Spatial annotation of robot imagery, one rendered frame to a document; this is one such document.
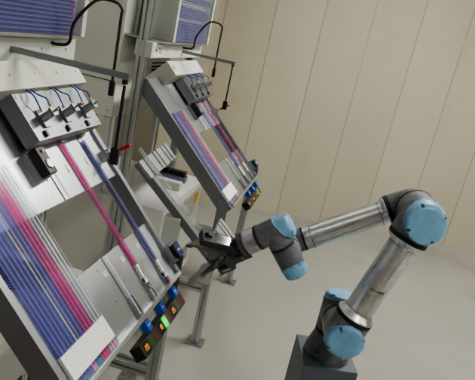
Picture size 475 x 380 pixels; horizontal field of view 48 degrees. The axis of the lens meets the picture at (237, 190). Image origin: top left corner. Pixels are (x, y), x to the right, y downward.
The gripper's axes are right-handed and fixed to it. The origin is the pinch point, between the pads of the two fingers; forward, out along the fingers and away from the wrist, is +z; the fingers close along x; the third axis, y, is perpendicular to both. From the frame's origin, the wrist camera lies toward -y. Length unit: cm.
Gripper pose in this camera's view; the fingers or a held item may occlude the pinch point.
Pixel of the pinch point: (184, 264)
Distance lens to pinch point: 164.1
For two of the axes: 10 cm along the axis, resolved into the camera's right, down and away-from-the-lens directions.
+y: 4.9, 5.9, 6.4
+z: -8.7, 4.0, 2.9
